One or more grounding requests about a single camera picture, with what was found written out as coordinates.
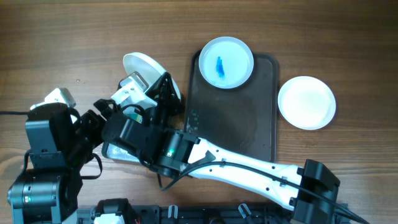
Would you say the green yellow sponge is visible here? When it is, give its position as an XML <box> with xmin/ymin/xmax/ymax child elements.
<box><xmin>123</xmin><ymin>107</ymin><xmax>143</xmax><ymax>123</ymax></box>

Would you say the brown plastic tray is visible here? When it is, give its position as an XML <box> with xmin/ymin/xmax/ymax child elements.
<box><xmin>184</xmin><ymin>52</ymin><xmax>279</xmax><ymax>162</ymax></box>

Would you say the white plate top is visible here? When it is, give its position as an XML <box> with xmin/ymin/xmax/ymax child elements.
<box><xmin>198</xmin><ymin>36</ymin><xmax>254</xmax><ymax>89</ymax></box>

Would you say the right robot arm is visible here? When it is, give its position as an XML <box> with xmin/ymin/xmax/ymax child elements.
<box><xmin>102</xmin><ymin>73</ymin><xmax>340</xmax><ymax>223</ymax></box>

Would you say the black metal water tray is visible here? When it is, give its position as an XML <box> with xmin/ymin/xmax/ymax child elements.
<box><xmin>101</xmin><ymin>77</ymin><xmax>187</xmax><ymax>166</ymax></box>

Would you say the white plate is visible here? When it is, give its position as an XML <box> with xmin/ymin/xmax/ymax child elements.
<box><xmin>277</xmin><ymin>76</ymin><xmax>336</xmax><ymax>130</ymax></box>
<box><xmin>123</xmin><ymin>52</ymin><xmax>166</xmax><ymax>86</ymax></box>
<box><xmin>198</xmin><ymin>36</ymin><xmax>254</xmax><ymax>89</ymax></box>

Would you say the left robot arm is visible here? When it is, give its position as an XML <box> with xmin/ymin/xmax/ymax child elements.
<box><xmin>7</xmin><ymin>103</ymin><xmax>105</xmax><ymax>223</ymax></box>

